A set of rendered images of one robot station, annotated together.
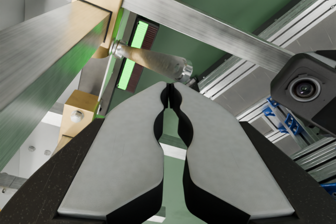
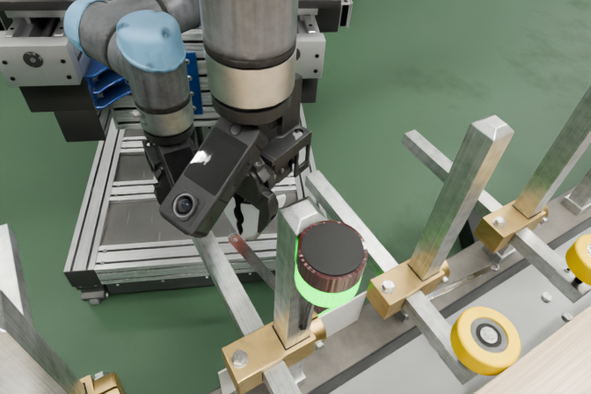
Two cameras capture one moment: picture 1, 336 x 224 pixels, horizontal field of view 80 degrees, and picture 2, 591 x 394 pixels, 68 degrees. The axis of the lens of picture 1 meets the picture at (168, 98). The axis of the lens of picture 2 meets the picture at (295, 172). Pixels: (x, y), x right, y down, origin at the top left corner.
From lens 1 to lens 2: 0.42 m
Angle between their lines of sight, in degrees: 22
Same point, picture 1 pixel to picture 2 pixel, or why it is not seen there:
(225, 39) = (217, 259)
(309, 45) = (151, 224)
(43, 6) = not seen: outside the picture
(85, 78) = (385, 336)
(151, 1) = (243, 316)
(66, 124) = (407, 288)
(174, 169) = not seen: hidden behind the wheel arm
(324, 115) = not seen: hidden behind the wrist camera
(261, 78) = (223, 221)
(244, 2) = (179, 332)
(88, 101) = (374, 296)
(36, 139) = (547, 325)
